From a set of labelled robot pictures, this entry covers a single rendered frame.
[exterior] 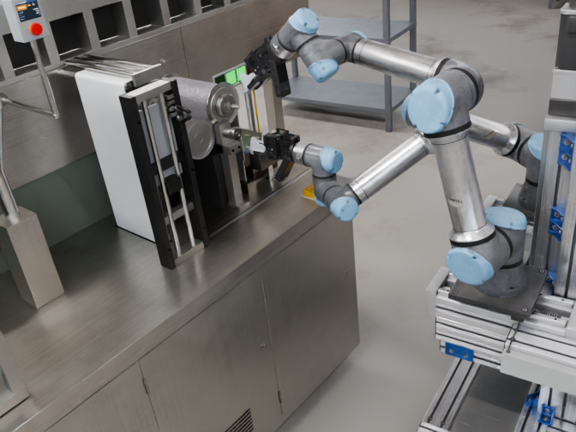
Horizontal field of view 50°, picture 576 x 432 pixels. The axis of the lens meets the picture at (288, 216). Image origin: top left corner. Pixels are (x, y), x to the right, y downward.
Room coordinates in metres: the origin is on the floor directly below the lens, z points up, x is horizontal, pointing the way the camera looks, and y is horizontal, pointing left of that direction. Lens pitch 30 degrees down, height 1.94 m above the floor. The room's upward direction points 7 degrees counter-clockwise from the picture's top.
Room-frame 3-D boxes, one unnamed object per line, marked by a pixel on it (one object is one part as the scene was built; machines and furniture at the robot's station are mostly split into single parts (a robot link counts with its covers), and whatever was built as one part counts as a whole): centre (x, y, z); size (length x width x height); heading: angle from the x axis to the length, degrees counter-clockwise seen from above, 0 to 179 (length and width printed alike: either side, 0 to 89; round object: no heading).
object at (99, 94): (1.81, 0.51, 1.17); 0.34 x 0.05 x 0.54; 47
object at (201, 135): (1.95, 0.34, 1.18); 0.26 x 0.12 x 0.12; 47
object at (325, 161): (1.75, -0.13, 1.11); 0.11 x 0.08 x 0.09; 47
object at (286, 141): (1.86, -0.01, 1.12); 0.12 x 0.08 x 0.09; 47
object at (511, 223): (1.40, -0.57, 0.98); 0.13 x 0.12 x 0.14; 133
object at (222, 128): (1.90, 0.16, 1.05); 0.06 x 0.05 x 0.31; 47
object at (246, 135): (2.19, 0.17, 1.00); 0.40 x 0.16 x 0.06; 47
